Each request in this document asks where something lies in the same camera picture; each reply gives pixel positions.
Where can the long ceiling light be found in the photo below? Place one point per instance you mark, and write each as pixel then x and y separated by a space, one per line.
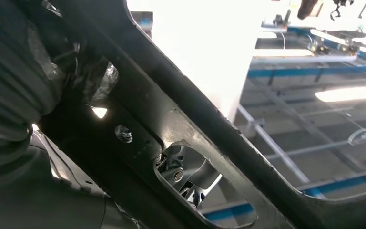
pixel 350 94

